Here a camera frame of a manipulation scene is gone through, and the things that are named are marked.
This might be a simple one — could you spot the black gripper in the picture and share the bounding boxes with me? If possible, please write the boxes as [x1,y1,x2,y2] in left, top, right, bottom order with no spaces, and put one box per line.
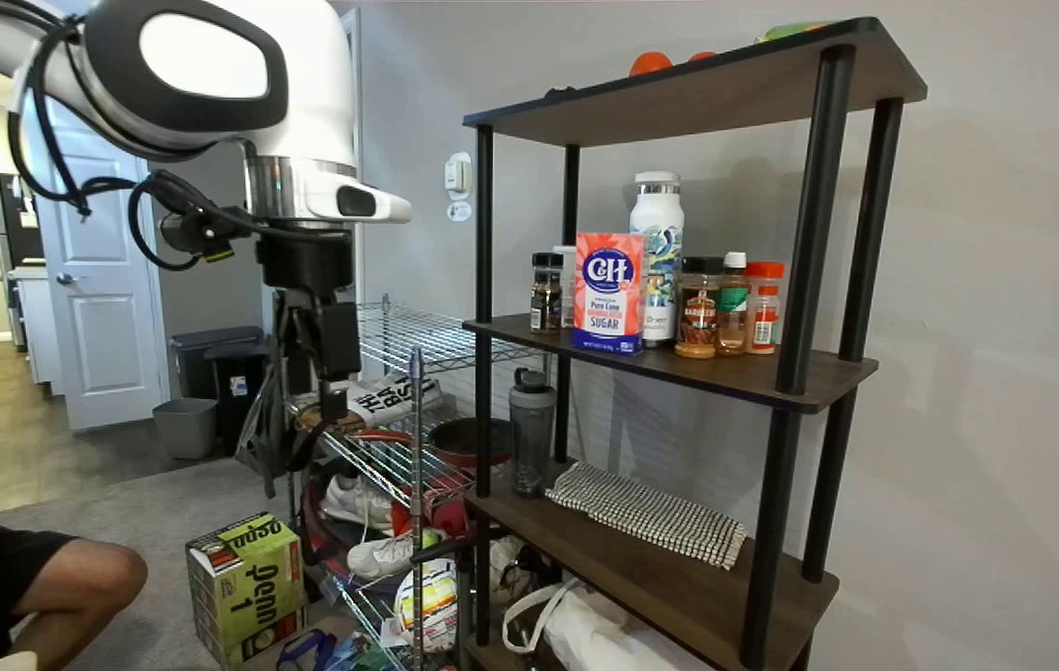
[257,233,362,426]

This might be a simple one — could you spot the orange and blue sugar box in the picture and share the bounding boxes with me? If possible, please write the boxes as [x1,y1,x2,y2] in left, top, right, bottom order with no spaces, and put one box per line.
[569,232,646,359]

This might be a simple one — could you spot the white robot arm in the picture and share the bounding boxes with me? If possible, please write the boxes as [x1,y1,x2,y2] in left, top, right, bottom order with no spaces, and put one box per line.
[0,0,410,380]

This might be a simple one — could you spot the white container on shelf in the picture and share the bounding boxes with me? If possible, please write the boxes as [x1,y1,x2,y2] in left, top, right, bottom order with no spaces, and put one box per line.
[551,246,579,329]

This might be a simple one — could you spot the green cardboard box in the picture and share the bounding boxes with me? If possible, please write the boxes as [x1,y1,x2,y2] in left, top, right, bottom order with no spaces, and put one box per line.
[186,510,305,666]

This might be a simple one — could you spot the black trash bin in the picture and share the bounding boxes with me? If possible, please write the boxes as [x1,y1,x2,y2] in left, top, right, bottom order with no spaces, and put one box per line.
[170,325,268,456]

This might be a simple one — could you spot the white panel door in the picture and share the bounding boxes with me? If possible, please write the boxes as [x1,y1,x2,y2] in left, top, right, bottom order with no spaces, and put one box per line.
[17,98,175,435]

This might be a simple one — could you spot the grey tumbler bottle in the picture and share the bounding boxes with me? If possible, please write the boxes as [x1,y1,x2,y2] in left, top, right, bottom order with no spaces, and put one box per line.
[505,369,555,495]

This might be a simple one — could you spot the white floral water bottle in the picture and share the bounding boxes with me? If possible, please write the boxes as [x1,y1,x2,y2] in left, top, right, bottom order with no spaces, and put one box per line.
[630,172,684,345]

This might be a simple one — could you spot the peanut butter jar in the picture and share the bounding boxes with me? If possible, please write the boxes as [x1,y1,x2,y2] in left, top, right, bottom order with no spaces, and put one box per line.
[676,258,718,359]

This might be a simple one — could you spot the orange fruit on top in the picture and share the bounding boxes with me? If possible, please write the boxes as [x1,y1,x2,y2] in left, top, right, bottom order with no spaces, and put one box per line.
[630,51,672,74]

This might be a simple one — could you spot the person's leg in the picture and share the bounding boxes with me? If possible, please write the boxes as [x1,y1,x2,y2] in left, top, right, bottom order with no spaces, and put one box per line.
[0,527,149,671]

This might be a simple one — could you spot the green label spice bottle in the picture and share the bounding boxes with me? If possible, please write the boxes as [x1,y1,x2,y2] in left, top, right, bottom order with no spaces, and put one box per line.
[718,248,749,359]

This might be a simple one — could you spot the orange lid spice bottle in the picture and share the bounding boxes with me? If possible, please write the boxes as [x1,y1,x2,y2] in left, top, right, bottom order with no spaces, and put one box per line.
[745,259,783,353]

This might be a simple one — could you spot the white plastic bag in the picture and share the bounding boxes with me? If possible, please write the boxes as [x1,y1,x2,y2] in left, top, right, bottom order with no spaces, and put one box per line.
[499,577,693,671]

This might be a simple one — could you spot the folded grey dish cloth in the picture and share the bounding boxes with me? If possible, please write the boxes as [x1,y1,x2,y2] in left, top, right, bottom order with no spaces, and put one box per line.
[543,463,745,571]

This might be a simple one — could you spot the green fruit on top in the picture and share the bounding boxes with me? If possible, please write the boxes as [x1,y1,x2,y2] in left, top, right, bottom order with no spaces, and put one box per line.
[755,22,825,41]

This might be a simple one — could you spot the dark wood shelving unit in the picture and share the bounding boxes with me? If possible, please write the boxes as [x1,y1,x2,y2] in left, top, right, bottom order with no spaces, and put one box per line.
[466,13,924,671]

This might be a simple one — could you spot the chrome wire rack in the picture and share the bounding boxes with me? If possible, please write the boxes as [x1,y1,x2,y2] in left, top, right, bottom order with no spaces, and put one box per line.
[305,299,474,671]

